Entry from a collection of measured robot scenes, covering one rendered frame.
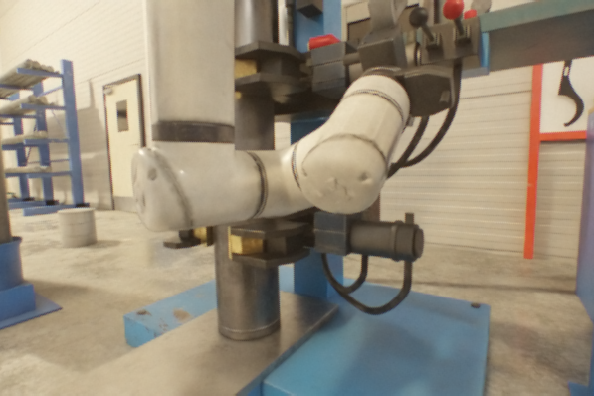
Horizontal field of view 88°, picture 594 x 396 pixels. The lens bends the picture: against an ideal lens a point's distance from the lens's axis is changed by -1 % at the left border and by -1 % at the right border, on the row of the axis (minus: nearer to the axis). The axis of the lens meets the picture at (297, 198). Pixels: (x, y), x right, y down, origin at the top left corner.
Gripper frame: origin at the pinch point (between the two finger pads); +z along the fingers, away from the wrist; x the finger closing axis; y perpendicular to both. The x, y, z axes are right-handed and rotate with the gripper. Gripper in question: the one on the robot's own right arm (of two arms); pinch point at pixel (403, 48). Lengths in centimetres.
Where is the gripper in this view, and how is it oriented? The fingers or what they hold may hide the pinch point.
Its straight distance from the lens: 59.7
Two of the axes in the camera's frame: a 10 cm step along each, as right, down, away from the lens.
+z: 4.1, -7.1, 5.7
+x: 3.7, 7.0, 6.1
